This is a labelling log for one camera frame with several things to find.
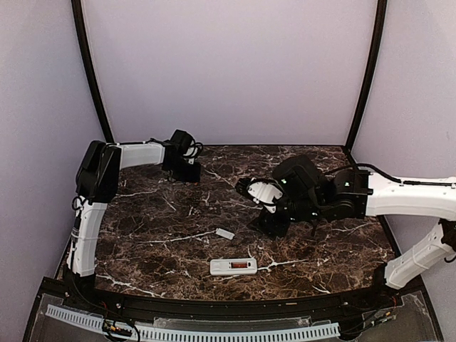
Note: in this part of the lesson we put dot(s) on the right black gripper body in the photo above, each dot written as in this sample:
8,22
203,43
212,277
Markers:
280,228

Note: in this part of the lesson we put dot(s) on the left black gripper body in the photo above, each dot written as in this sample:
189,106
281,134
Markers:
182,172

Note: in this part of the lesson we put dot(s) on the white battery cover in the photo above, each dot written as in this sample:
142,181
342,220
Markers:
224,234

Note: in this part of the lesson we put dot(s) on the orange battery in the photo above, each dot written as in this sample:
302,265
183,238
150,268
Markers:
238,265

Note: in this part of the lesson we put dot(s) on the white remote control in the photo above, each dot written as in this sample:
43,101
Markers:
222,267

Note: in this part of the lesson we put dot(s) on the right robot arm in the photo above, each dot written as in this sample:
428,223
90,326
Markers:
299,192

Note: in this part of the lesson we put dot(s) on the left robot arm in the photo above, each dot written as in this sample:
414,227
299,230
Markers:
97,184

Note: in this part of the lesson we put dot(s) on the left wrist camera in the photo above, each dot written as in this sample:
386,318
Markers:
187,147

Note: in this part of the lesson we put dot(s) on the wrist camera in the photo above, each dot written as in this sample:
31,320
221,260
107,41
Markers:
187,147
263,192

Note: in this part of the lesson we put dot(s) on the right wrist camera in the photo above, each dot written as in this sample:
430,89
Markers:
263,192

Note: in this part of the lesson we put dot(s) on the black front rail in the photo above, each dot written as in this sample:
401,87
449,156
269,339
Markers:
344,305

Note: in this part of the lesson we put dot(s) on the white slotted cable duct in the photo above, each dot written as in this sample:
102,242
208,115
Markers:
169,329

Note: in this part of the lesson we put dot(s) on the left black frame post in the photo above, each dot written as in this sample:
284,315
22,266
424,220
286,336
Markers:
84,47

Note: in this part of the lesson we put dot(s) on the black frame post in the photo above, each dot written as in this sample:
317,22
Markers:
371,63
84,47

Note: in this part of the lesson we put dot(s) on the right black frame post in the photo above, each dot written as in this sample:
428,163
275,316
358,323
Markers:
371,63

